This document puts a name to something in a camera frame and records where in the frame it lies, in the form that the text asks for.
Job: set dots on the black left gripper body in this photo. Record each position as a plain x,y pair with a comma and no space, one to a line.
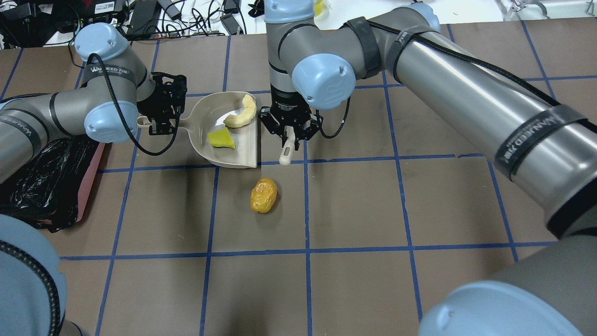
150,105

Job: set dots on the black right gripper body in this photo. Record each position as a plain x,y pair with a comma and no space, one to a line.
285,101

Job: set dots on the yellow crescent bread piece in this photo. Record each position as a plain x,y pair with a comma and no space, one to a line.
248,112

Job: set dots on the beige hand brush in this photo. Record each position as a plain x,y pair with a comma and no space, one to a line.
288,147

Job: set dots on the beige plastic dustpan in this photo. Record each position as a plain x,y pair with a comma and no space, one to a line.
208,115

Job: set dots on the yellow sponge piece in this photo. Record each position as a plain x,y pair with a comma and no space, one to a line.
221,138

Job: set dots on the orange round bread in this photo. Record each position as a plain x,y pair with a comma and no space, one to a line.
263,195

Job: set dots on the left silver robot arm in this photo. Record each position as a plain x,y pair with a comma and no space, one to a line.
116,88

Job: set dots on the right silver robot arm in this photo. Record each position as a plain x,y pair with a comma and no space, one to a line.
546,148

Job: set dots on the black bag lined bin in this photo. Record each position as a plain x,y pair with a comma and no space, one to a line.
51,191

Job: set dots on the black power adapter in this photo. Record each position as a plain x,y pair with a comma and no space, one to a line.
144,15

